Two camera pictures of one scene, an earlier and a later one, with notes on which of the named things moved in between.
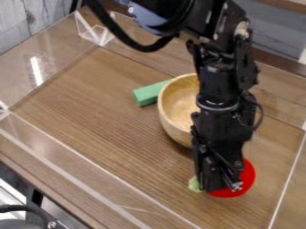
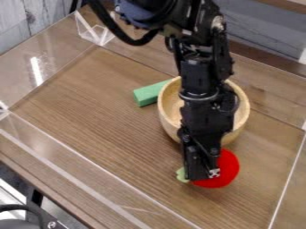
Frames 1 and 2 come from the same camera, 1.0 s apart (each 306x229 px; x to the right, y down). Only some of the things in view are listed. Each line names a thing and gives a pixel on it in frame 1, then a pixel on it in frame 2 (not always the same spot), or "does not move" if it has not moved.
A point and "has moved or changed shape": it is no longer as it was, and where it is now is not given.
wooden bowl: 179,103 does not move
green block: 146,95 does not move
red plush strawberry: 248,179 has moved or changed shape
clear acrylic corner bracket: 97,33 does not move
